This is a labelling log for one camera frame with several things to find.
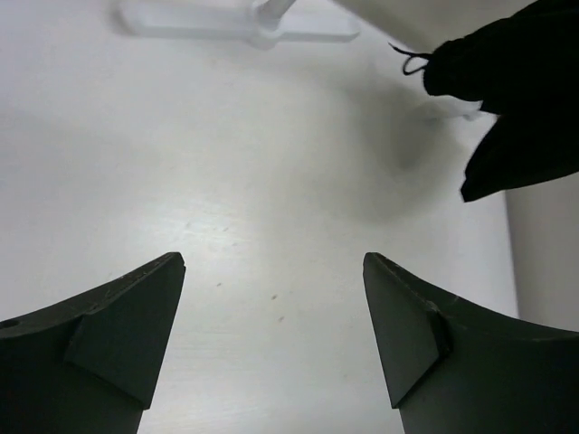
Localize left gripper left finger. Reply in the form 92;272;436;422
1;252;185;434

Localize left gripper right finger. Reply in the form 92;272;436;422
363;252;578;434

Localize black trousers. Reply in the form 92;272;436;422
388;0;579;203

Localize white clothes rack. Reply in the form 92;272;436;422
109;0;483;123

